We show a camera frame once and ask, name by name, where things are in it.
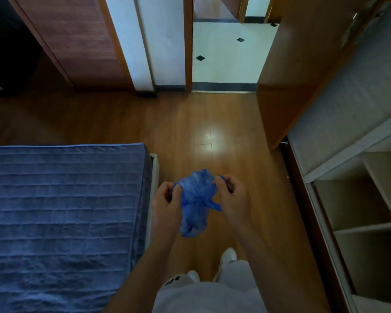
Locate brown wooden wardrobe door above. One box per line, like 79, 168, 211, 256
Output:
256, 0, 383, 150

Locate white bed frame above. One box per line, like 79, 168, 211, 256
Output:
145, 154, 159, 250

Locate person's left hand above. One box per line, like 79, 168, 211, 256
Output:
151, 181, 184, 242

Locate brown wooden door frame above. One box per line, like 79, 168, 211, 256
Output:
183, 0, 194, 92

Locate white wardrobe with shelves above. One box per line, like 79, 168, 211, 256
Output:
287, 0, 391, 313

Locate blue plastic bag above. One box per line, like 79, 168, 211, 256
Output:
173, 169, 227, 238

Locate person's right hand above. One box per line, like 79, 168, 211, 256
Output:
213, 175, 252, 227

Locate person's left forearm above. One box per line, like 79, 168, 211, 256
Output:
104, 236, 180, 313

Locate person's white trousers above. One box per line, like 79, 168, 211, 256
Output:
156, 260, 259, 302

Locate blue quilted mattress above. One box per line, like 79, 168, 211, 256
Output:
0, 143, 153, 313

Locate person's white shirt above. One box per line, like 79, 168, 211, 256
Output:
152, 282, 268, 313

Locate person's right forearm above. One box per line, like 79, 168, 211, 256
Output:
236, 221, 331, 313

